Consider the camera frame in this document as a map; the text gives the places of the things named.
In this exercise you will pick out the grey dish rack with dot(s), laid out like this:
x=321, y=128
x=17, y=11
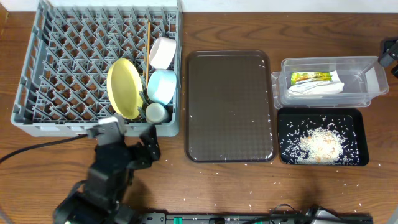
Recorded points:
x=62, y=90

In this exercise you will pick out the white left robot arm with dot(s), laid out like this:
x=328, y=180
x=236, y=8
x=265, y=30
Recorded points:
x=98, y=198

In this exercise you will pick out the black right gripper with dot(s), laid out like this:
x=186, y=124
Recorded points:
x=387, y=57

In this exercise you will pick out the clear plastic waste bin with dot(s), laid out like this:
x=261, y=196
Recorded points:
x=363, y=76

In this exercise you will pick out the pile of rice waste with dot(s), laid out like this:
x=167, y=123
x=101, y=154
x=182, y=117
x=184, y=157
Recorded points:
x=312, y=139

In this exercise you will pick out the blue bowl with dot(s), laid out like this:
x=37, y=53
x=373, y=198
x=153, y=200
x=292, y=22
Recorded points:
x=162, y=85

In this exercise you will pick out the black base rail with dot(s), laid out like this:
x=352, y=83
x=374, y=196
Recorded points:
x=161, y=218

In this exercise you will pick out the dark brown serving tray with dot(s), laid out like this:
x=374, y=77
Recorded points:
x=229, y=107

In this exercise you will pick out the white cup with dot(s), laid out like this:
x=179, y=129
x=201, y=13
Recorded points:
x=156, y=113

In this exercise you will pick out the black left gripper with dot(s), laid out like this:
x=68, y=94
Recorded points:
x=125, y=150

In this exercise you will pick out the black waste tray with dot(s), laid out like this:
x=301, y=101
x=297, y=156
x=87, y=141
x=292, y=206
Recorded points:
x=357, y=120

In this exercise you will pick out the crumpled white wrapper waste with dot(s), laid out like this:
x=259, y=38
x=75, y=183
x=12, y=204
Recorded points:
x=315, y=83

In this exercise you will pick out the yellow plate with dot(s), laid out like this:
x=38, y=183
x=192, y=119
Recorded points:
x=123, y=88

